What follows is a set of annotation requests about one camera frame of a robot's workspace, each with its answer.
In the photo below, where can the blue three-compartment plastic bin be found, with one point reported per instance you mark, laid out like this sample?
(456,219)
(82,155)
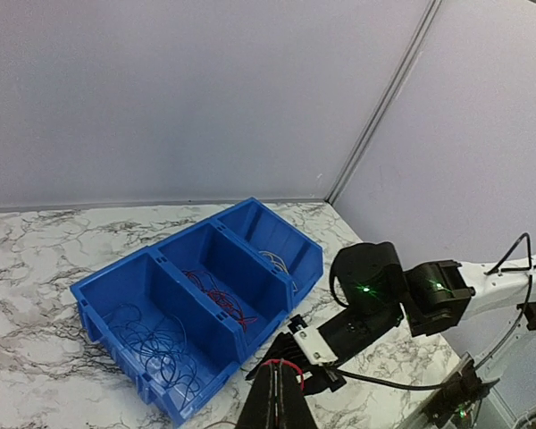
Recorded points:
(181,316)

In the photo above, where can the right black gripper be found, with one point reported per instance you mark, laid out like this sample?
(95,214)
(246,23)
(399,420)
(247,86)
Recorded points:
(317,379)

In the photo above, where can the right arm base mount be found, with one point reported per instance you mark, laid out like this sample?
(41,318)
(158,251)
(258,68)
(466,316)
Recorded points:
(457,404)

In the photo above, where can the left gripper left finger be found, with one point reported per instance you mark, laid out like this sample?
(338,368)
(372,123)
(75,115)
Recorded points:
(259,410)

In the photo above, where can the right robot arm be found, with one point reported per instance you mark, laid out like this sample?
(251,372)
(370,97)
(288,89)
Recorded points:
(375,295)

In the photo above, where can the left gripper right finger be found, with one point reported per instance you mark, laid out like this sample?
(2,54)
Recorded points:
(292,410)

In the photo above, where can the right aluminium frame post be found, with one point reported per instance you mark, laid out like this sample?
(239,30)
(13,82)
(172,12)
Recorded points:
(388,96)

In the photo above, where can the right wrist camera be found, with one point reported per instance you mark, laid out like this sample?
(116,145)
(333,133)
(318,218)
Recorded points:
(310,348)

